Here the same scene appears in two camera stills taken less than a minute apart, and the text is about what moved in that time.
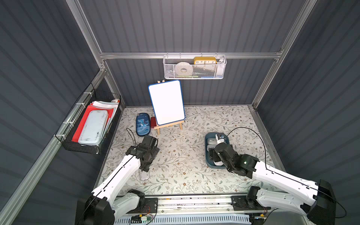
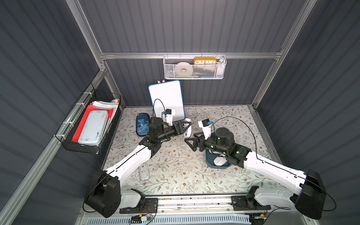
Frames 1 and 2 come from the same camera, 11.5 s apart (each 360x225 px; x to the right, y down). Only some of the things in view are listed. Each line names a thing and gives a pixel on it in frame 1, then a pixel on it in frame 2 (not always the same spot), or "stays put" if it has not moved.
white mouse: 144,175 stays put
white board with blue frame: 167,100 stays put
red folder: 76,136 stays put
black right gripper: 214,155 to 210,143
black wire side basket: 86,128 stays put
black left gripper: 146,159 to 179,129
